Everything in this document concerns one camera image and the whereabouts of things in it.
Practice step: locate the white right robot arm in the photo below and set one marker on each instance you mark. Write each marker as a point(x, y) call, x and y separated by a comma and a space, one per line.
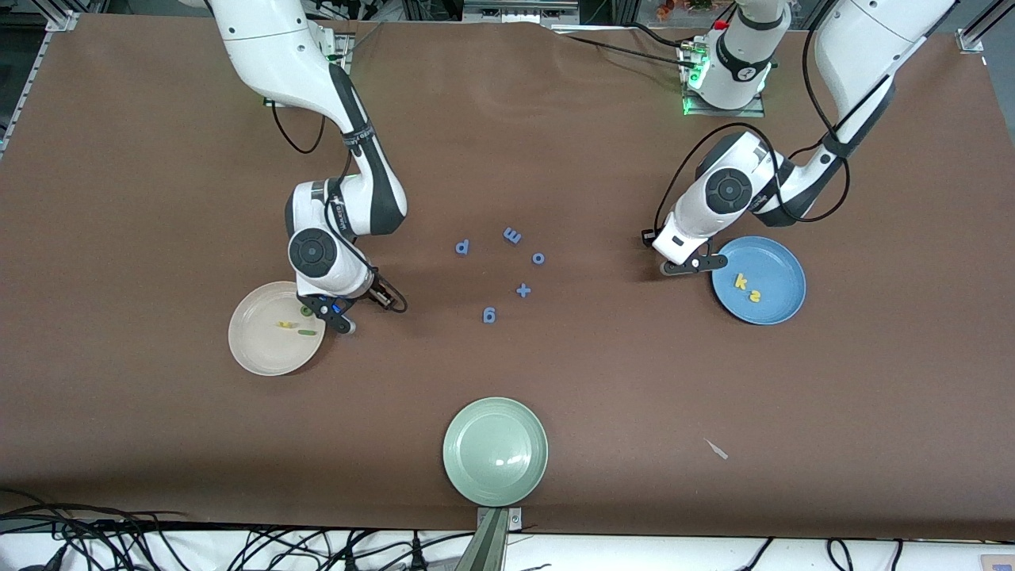
point(349, 206)

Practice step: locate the pale green round plate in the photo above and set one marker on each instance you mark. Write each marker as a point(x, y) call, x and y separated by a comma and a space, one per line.
point(496, 451)

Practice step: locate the small grey tape scrap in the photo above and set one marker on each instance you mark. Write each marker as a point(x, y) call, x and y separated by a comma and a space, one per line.
point(716, 449)

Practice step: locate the grey camera support bar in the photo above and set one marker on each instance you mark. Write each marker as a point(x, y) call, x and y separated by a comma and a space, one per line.
point(485, 547)

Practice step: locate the small orange object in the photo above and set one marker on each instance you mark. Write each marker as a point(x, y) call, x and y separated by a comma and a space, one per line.
point(664, 9)

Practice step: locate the grey metal box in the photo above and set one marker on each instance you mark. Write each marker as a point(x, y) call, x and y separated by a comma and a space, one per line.
point(519, 12)

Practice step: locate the blue foam letter m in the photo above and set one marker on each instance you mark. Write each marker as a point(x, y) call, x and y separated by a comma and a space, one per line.
point(512, 235)

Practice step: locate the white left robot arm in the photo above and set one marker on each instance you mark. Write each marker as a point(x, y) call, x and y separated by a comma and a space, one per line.
point(725, 190)

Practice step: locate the metal clamp bracket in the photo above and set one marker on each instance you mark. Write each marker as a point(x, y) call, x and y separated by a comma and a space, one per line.
point(515, 519)

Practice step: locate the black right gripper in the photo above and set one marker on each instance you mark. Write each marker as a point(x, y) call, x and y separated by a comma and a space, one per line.
point(379, 293)

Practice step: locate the tan box corner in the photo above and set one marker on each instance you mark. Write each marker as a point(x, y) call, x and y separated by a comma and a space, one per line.
point(999, 563)

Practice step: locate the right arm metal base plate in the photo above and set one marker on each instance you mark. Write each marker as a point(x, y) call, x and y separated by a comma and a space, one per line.
point(346, 47)

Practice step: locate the beige round plate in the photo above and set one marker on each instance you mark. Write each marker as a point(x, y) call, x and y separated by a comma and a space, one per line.
point(262, 342)

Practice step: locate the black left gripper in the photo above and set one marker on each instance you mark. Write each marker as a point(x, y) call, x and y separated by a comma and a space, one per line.
point(648, 242)

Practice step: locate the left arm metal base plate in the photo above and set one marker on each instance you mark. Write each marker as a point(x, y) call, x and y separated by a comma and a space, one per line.
point(753, 112)

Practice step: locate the blue round plate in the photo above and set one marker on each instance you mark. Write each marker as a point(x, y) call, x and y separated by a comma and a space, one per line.
point(777, 270)

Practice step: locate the aluminium frame profile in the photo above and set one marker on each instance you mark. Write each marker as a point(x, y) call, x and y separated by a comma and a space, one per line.
point(59, 20)
point(974, 41)

